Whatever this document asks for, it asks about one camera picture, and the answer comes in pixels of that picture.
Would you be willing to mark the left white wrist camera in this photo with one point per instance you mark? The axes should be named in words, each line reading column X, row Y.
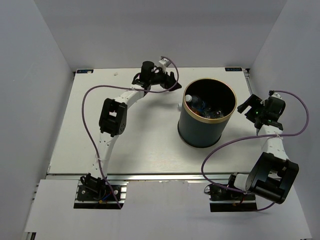
column 164, row 63

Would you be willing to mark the aluminium front rail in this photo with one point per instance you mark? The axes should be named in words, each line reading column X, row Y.
column 147, row 177

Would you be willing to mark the orange plastic bottle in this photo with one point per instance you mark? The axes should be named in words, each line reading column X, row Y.
column 195, row 111

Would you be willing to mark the right blue table sticker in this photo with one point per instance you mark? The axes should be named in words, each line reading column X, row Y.
column 233, row 69

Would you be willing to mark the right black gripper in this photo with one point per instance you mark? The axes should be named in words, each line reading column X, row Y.
column 254, row 101

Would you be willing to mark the left blue table sticker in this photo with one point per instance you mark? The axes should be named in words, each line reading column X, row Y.
column 84, row 71

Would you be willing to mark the blue table sticker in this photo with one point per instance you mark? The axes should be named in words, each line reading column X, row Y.
column 84, row 71
column 233, row 69

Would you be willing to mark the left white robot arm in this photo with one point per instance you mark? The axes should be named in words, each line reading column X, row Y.
column 113, row 117

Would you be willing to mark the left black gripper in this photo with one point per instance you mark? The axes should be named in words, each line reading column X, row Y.
column 167, row 79

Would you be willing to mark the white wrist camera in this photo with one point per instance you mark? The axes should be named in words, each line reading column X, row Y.
column 271, row 94
column 164, row 63

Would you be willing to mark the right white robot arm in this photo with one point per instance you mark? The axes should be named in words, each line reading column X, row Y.
column 273, row 174

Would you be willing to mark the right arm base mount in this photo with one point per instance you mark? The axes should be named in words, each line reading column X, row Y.
column 226, row 198

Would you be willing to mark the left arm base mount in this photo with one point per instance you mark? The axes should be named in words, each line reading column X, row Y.
column 88, row 199

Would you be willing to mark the dark round bin gold rim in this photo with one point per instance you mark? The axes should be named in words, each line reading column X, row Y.
column 198, row 131

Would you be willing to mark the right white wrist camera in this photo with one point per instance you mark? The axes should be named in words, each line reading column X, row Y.
column 271, row 94

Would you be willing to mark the clear bottle white cap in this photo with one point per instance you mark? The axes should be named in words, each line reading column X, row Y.
column 194, row 102

